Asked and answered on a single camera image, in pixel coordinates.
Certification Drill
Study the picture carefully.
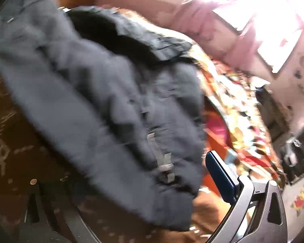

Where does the wooden framed window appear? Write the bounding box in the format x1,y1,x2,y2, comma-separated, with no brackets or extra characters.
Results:
177,0,304,79

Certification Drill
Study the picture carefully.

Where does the pink curtain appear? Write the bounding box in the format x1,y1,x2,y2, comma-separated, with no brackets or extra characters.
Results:
167,0,256,71

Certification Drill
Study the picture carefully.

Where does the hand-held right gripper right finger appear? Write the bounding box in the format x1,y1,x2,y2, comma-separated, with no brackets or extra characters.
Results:
205,150,288,243

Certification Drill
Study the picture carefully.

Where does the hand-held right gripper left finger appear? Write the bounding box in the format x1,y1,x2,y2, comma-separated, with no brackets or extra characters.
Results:
18,178,102,243

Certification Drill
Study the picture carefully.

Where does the dark desk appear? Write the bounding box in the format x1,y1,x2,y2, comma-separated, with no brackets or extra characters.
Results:
255,85,304,183

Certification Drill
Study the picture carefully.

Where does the printed brown blanket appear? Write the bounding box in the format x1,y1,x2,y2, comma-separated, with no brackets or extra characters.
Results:
0,7,287,243

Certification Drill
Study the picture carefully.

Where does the dark navy jacket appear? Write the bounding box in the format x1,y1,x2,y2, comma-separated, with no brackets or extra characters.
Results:
0,0,206,231

